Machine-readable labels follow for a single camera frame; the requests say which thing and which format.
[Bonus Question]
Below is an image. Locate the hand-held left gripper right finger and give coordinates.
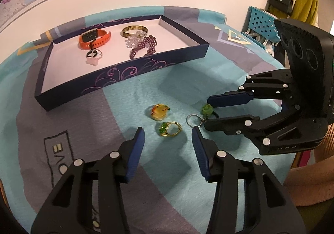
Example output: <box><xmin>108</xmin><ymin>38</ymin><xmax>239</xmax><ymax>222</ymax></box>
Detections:
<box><xmin>191</xmin><ymin>126</ymin><xmax>307</xmax><ymax>234</ymax></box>

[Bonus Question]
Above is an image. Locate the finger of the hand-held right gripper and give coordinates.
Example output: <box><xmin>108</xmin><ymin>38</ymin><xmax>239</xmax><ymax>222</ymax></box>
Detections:
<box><xmin>207</xmin><ymin>69</ymin><xmax>295</xmax><ymax>109</ymax></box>
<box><xmin>204</xmin><ymin>105</ymin><xmax>304</xmax><ymax>146</ymax></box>

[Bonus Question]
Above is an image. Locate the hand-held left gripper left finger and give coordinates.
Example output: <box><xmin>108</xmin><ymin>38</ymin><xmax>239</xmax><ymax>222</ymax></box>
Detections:
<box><xmin>31</xmin><ymin>127</ymin><xmax>145</xmax><ymax>234</ymax></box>

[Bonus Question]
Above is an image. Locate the green flower keychain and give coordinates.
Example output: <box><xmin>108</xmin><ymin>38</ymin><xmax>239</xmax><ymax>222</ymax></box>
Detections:
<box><xmin>186</xmin><ymin>104</ymin><xmax>220</xmax><ymax>128</ymax></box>

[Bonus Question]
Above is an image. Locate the green gold ring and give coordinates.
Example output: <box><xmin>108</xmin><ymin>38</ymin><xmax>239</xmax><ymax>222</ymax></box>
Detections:
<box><xmin>159</xmin><ymin>121</ymin><xmax>182</xmax><ymax>137</ymax></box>

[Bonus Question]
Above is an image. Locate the yellow amber ring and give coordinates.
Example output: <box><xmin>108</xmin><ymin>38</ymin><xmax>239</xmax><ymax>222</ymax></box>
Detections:
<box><xmin>151</xmin><ymin>104</ymin><xmax>171</xmax><ymax>121</ymax></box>

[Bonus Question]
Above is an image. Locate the purple bead bracelet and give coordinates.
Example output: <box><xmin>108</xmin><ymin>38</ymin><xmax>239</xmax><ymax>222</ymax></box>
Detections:
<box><xmin>129</xmin><ymin>36</ymin><xmax>158</xmax><ymax>59</ymax></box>

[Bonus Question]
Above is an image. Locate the pink charm ring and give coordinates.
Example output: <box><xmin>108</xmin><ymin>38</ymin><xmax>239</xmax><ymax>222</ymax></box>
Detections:
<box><xmin>86</xmin><ymin>51</ymin><xmax>103</xmax><ymax>66</ymax></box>

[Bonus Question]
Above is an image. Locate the dark blue jewelry box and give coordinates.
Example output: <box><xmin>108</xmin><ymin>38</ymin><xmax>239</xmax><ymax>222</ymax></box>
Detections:
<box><xmin>35</xmin><ymin>14</ymin><xmax>210</xmax><ymax>112</ymax></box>

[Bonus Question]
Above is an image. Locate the clear bead bracelet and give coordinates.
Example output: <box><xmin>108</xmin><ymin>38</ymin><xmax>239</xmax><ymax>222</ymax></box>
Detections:
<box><xmin>125</xmin><ymin>31</ymin><xmax>147</xmax><ymax>49</ymax></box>

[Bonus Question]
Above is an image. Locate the gold bangle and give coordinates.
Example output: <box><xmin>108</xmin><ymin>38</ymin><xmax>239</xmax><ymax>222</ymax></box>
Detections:
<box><xmin>121</xmin><ymin>25</ymin><xmax>149</xmax><ymax>38</ymax></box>

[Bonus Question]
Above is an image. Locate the orange smartwatch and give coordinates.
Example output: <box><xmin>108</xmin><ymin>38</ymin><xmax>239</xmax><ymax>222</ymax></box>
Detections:
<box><xmin>79</xmin><ymin>29</ymin><xmax>111</xmax><ymax>50</ymax></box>

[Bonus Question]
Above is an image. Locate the person's right forearm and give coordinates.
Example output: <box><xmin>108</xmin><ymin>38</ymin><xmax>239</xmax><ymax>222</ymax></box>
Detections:
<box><xmin>283</xmin><ymin>123</ymin><xmax>334</xmax><ymax>207</ymax></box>

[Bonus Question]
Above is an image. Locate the yellow coat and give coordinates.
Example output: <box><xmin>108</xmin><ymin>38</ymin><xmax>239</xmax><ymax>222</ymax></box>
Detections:
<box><xmin>267</xmin><ymin>0</ymin><xmax>319</xmax><ymax>28</ymax></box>

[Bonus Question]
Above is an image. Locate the black handbag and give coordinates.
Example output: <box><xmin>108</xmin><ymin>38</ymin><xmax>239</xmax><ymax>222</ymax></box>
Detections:
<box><xmin>269</xmin><ymin>0</ymin><xmax>294</xmax><ymax>15</ymax></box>

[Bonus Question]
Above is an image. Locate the person's dark green clothing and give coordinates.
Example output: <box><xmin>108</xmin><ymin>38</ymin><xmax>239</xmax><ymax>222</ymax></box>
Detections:
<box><xmin>296</xmin><ymin>197</ymin><xmax>334</xmax><ymax>234</ymax></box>

